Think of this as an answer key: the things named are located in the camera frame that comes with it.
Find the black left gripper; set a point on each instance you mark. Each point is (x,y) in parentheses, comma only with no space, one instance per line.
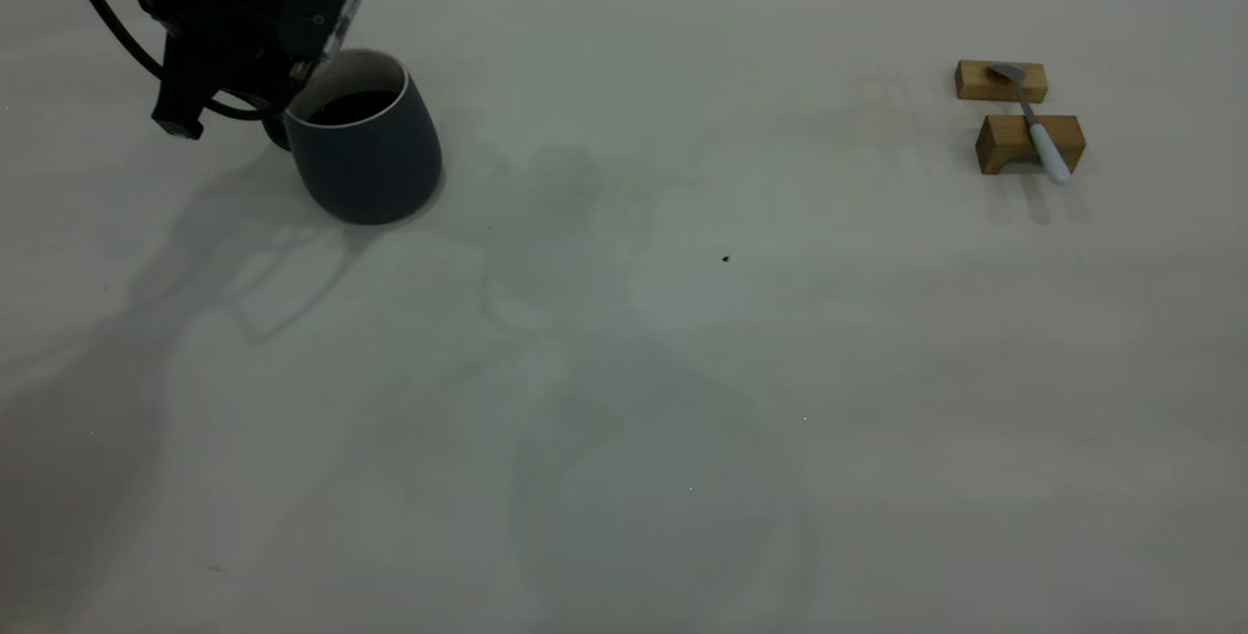
(214,0)

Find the dark grey ceramic cup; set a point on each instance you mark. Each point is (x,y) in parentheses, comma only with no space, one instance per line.
(375,171)

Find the dark coffee liquid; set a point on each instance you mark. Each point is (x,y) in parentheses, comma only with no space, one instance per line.
(351,109)

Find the flat rectangular wooden block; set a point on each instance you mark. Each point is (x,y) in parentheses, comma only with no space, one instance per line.
(975,83)

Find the arched wooden block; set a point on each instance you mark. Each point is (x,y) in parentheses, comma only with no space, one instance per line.
(999,141)

